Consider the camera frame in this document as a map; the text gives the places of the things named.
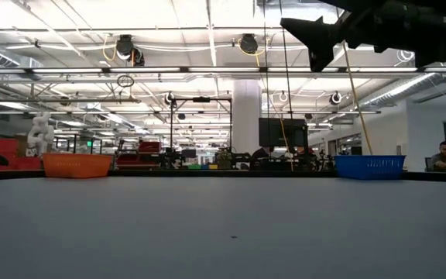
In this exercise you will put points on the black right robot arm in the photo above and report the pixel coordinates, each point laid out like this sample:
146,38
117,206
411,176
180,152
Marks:
440,31

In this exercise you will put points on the potted plant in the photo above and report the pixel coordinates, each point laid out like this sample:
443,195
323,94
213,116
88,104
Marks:
224,157

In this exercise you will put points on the black table frame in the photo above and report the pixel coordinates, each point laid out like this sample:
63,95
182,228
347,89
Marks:
207,173

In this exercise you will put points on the black gantry frame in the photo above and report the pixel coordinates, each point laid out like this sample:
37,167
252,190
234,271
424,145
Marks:
201,99

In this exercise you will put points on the white column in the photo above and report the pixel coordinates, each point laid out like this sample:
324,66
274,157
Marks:
246,116

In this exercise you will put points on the long ceiling light strip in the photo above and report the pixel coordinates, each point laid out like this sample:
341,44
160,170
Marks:
223,69

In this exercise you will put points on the orange plastic basket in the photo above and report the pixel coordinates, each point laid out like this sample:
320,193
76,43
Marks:
76,166

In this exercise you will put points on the blue plastic basket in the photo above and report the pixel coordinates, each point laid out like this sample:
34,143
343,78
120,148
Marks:
370,167

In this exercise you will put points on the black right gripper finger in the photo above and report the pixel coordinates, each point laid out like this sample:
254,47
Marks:
316,31
320,54

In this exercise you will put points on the red toolbox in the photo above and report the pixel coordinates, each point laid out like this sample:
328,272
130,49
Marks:
149,147

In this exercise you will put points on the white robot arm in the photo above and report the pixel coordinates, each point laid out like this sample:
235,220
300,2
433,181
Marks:
41,133

